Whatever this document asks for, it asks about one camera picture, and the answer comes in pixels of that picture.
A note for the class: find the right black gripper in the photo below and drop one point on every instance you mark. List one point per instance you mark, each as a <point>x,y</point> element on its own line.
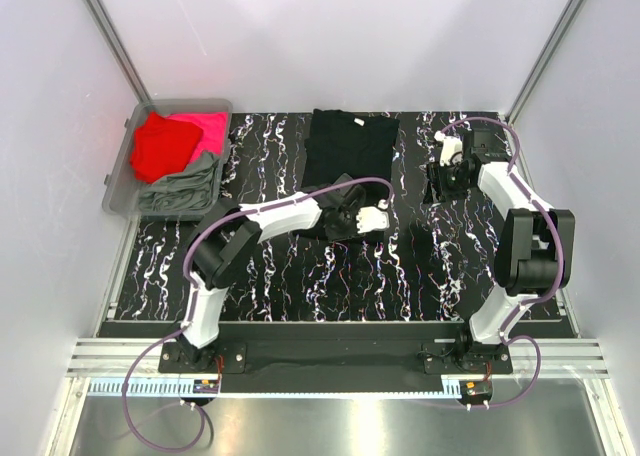
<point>436,192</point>

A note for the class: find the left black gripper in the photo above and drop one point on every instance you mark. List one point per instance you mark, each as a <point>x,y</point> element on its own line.
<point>352,233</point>

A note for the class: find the black t shirt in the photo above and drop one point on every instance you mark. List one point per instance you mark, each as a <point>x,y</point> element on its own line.
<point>341,143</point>

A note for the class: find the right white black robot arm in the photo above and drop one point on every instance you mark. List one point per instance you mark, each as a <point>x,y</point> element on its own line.
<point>534,254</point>

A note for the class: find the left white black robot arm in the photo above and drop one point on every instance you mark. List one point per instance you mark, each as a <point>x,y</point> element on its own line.
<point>224,241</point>

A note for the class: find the grey t shirt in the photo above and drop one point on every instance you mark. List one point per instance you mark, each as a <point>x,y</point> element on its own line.
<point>189,190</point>

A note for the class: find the pink t shirt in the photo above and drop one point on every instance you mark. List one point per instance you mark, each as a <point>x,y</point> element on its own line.
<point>214,131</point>

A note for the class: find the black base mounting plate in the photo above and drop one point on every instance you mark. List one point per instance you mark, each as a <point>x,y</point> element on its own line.
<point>378,377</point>

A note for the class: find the clear plastic storage bin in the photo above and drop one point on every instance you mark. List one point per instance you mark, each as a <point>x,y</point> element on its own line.
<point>123,188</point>

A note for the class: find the red t shirt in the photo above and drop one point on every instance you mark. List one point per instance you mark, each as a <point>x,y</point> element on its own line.
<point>162,147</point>

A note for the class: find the right yellow connector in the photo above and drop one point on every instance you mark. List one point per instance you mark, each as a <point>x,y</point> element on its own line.
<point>482,389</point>

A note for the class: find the yellow connector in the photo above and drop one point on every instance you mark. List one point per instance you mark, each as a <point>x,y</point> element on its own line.
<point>482,389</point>
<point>206,386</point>

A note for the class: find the left yellow connector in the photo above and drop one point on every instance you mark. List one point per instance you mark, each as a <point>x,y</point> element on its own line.
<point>206,386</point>

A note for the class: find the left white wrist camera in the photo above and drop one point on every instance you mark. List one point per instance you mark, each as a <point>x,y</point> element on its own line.
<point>371,219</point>

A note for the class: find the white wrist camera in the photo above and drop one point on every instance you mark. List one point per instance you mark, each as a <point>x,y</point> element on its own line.
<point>371,219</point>
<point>451,149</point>

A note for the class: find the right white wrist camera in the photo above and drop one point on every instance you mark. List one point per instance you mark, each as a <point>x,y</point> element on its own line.
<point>451,149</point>

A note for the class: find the aluminium frame rail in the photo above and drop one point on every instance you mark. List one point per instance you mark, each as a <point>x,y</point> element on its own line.
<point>548,358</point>

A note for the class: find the white slotted cable duct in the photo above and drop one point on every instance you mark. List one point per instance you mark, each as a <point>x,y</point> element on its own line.
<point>445,389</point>

